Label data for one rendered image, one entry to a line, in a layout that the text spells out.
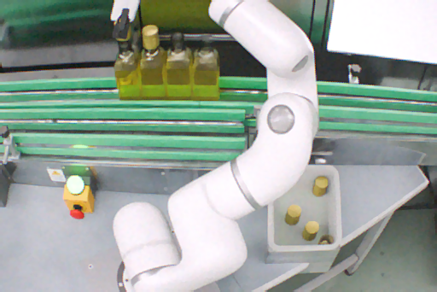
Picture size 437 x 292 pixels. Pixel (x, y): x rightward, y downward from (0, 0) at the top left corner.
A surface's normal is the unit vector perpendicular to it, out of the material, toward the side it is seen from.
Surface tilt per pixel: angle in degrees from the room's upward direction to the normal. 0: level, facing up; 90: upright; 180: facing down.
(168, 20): 90
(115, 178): 90
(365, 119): 90
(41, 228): 0
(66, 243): 0
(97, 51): 89
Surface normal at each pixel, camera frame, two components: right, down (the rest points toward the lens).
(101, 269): 0.07, -0.52
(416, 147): -0.04, 0.83
